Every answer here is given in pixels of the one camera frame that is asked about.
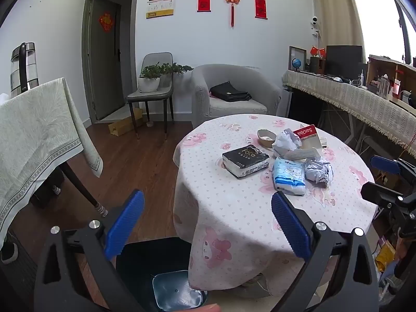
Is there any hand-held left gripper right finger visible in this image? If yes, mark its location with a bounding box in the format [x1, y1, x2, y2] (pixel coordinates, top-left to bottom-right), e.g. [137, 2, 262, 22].
[271, 191, 379, 312]

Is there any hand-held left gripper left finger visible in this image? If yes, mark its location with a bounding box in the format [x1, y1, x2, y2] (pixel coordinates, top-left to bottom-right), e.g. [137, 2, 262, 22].
[34, 188, 145, 312]

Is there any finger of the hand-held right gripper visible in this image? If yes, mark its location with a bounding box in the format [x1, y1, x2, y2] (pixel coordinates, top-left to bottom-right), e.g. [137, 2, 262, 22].
[361, 182, 416, 209]
[370, 155, 416, 178]

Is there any black trash bin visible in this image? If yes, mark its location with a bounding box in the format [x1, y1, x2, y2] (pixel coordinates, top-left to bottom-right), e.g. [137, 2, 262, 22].
[115, 237, 209, 312]

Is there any blue and white packet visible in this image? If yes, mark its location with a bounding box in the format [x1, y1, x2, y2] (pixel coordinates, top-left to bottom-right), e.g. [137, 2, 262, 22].
[271, 157, 307, 196]

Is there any white paper ball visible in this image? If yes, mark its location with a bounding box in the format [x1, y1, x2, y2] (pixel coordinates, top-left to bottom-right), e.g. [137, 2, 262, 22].
[272, 128, 303, 158]
[305, 157, 334, 187]

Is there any red and white box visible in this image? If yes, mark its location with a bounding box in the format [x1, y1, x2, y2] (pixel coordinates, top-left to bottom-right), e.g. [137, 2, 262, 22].
[293, 124, 321, 150]

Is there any black tissue pack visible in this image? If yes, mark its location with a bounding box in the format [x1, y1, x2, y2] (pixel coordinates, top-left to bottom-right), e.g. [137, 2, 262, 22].
[222, 145, 270, 179]

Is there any brown tape roll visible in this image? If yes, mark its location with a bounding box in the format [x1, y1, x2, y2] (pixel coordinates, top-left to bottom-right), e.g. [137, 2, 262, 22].
[257, 129, 277, 149]

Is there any round table pink tablecloth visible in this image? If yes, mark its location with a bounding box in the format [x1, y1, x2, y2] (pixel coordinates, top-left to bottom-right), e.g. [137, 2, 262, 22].
[172, 114, 378, 298]

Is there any desk with beige fringed cloth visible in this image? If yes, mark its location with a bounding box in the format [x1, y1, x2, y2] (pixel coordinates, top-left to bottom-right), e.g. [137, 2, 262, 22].
[282, 70, 416, 157]

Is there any flat cardboard box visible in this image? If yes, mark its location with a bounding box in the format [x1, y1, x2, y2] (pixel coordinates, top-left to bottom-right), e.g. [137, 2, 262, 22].
[109, 107, 145, 136]

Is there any black monitor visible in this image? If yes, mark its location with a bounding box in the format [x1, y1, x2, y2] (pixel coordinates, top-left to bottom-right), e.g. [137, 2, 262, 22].
[325, 45, 363, 79]

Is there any dark wooden box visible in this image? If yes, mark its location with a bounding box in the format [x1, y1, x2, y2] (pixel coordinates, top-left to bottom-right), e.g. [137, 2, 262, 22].
[310, 57, 326, 74]

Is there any grey dining chair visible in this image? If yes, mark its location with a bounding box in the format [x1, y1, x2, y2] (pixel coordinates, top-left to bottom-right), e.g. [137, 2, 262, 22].
[127, 52, 174, 140]

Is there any table with green patterned cloth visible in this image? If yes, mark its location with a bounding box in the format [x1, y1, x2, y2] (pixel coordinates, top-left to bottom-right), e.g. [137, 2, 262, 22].
[0, 77, 109, 244]

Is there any potted green plant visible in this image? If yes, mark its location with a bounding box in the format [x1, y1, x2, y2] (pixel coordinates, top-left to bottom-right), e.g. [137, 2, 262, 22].
[139, 62, 194, 93]

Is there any framed picture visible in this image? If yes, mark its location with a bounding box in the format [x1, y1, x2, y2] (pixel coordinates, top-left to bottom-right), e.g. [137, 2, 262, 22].
[289, 46, 307, 71]

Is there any grey armchair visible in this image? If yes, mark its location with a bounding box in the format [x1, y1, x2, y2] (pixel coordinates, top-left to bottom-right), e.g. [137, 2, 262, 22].
[191, 64, 283, 129]

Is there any black handbag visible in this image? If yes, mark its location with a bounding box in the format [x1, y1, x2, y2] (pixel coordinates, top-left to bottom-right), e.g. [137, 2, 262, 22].
[210, 81, 252, 102]

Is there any window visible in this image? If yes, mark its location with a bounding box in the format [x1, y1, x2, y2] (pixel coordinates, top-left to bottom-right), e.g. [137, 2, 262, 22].
[351, 0, 416, 59]

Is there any grey door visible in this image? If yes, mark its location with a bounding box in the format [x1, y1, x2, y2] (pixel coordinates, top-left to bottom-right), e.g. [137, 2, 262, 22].
[88, 0, 121, 120]

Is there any beige curtain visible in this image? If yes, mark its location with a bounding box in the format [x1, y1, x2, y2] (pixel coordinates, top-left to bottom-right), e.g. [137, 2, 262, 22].
[310, 0, 369, 66]

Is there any glass electric kettle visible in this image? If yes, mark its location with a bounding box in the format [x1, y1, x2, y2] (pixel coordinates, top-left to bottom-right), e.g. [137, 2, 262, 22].
[10, 42, 40, 99]

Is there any red door decoration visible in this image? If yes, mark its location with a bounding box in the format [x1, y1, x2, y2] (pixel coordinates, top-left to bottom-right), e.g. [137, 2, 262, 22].
[98, 13, 115, 32]

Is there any wall calendar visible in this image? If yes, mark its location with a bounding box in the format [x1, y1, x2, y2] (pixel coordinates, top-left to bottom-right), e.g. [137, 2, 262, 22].
[146, 0, 176, 18]

